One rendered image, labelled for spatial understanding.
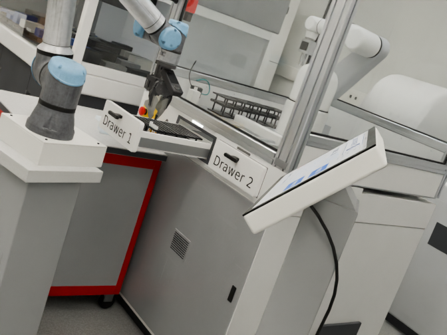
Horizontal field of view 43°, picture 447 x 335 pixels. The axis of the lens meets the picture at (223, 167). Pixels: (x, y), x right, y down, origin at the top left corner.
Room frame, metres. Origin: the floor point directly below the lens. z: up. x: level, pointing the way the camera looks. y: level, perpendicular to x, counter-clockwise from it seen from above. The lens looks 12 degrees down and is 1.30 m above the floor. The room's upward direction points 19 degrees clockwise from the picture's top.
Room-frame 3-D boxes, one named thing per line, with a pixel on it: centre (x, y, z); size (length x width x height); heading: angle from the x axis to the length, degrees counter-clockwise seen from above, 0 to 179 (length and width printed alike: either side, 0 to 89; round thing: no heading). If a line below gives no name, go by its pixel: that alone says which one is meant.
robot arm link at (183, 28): (2.08, 0.32, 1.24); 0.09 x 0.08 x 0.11; 126
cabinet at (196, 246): (2.53, -0.24, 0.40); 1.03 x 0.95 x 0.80; 40
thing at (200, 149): (2.18, 0.25, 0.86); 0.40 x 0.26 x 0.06; 130
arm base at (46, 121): (1.76, 0.56, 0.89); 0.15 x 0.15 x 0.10
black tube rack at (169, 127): (2.17, 0.25, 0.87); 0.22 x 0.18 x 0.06; 130
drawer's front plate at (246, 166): (2.01, -0.04, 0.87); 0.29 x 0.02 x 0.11; 40
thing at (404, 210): (2.53, -0.23, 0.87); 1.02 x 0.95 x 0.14; 40
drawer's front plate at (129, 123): (2.04, 0.41, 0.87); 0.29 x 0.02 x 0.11; 40
